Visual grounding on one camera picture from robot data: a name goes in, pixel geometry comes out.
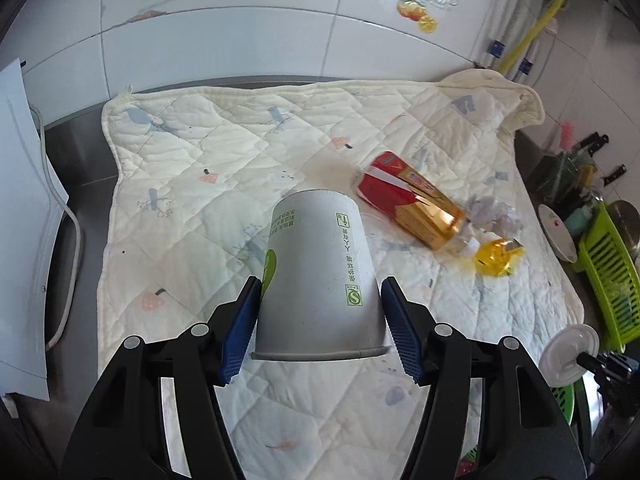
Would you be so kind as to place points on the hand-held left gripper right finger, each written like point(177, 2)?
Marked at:
point(402, 335)

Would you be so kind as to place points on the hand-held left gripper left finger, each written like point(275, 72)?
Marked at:
point(240, 330)

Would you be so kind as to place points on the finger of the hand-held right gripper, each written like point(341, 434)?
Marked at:
point(595, 361)

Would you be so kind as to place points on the white plastic lid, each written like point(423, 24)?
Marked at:
point(565, 355)

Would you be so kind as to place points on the green perforated plastic basket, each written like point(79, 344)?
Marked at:
point(562, 400)

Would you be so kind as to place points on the white paper cup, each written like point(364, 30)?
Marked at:
point(315, 270)

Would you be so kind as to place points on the green plastic dish rack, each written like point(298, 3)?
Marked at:
point(600, 260)

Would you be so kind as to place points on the yellow plastic wrapper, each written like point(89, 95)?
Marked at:
point(495, 257)

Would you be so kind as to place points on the steel pot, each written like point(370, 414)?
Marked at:
point(627, 215)

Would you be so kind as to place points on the crumpled clear plastic wrap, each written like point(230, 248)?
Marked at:
point(492, 212)

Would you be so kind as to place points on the cream quilted blanket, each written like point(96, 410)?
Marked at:
point(200, 160)

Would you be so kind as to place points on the dark green utensil holder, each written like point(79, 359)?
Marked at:
point(555, 180)

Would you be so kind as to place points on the pink bottle brush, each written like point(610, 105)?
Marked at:
point(566, 135)

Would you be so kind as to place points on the yellow gas pipe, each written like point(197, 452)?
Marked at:
point(530, 35)

